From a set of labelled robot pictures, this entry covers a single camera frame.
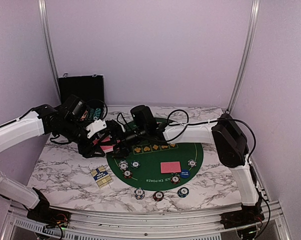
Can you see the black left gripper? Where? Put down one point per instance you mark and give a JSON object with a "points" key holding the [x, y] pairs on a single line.
{"points": [[86, 149]]}

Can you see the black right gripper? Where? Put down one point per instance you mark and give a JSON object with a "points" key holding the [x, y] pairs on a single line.
{"points": [[117, 133]]}

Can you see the blue tan chips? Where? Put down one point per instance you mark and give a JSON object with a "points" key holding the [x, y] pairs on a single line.
{"points": [[123, 165]]}

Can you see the teal 50 chips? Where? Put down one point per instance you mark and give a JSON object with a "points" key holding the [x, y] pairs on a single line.
{"points": [[135, 164]]}

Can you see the brown 100 chips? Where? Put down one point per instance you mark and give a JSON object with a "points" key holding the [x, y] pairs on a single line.
{"points": [[127, 174]]}

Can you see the red card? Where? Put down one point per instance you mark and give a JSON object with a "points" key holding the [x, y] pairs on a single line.
{"points": [[170, 167]]}

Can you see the blue tan 10 chip stack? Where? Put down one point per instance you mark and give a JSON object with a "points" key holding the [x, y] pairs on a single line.
{"points": [[139, 193]]}

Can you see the brown 100 chip stack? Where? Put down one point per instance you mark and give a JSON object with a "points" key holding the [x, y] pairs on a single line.
{"points": [[158, 196]]}

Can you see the blue small blind button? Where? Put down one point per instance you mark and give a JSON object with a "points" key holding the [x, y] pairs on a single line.
{"points": [[185, 174]]}

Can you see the blue white chip mat edge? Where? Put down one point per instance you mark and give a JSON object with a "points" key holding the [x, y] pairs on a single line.
{"points": [[192, 163]]}

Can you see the teal 50 chip stack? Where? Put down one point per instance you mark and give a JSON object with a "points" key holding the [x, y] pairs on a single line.
{"points": [[183, 192]]}

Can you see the red backed card deck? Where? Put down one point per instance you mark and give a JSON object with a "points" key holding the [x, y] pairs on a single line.
{"points": [[104, 146]]}

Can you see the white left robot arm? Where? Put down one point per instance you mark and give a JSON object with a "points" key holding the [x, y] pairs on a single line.
{"points": [[69, 120]]}

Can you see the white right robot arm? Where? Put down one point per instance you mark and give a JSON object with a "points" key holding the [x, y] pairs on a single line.
{"points": [[224, 178]]}

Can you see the blue texas holdem card box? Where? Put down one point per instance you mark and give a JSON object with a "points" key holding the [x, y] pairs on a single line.
{"points": [[101, 176]]}

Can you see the dark green chip row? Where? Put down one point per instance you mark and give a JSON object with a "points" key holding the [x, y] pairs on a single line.
{"points": [[90, 114]]}

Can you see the teal 50 chip row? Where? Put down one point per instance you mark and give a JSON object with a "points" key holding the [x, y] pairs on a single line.
{"points": [[97, 114]]}

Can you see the green round poker mat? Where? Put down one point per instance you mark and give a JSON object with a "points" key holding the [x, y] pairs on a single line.
{"points": [[148, 176]]}

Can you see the black poker chip case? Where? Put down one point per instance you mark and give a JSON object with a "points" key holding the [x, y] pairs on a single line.
{"points": [[89, 88]]}

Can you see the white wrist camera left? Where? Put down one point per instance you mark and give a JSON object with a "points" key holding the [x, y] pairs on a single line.
{"points": [[95, 127]]}

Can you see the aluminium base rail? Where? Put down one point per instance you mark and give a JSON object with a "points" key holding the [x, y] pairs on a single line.
{"points": [[204, 224]]}

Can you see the left aluminium frame post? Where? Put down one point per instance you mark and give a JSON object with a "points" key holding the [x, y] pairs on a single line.
{"points": [[47, 38]]}

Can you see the aluminium frame post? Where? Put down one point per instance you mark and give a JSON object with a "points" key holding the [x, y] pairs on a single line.
{"points": [[47, 38], [248, 45]]}

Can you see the right aluminium frame post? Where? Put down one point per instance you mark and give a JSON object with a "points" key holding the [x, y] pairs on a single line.
{"points": [[248, 45]]}

